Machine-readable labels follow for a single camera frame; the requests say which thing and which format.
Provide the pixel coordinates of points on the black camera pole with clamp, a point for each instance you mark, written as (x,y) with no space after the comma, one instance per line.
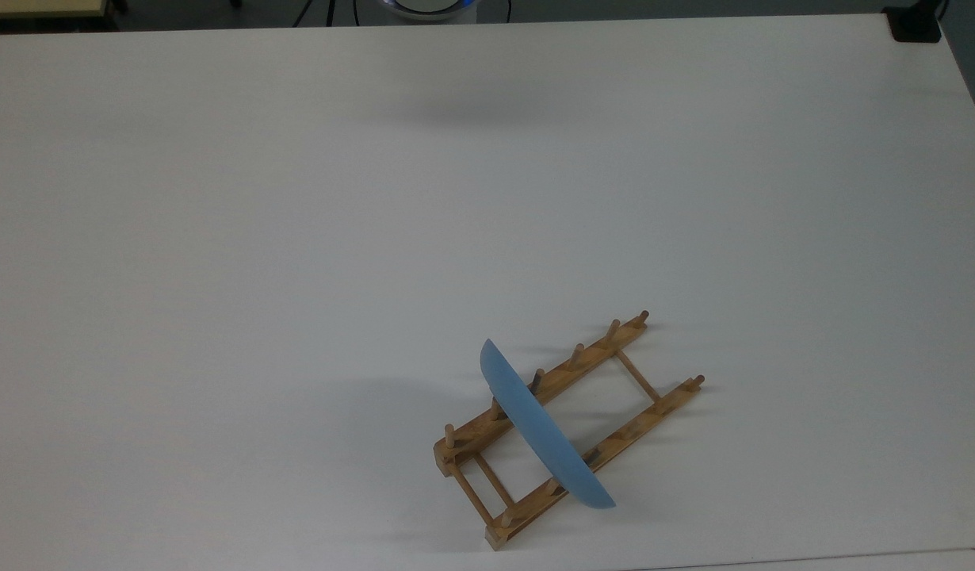
(915,30)

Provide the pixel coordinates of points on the beige wooden board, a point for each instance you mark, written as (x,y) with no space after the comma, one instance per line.
(36,6)

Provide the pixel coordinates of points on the wooden plate rack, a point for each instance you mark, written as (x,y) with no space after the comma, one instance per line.
(465,440)

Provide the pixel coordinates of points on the blue round plate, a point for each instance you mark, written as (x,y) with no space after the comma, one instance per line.
(535,424)

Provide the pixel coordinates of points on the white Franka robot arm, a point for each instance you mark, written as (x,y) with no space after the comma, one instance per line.
(428,8)

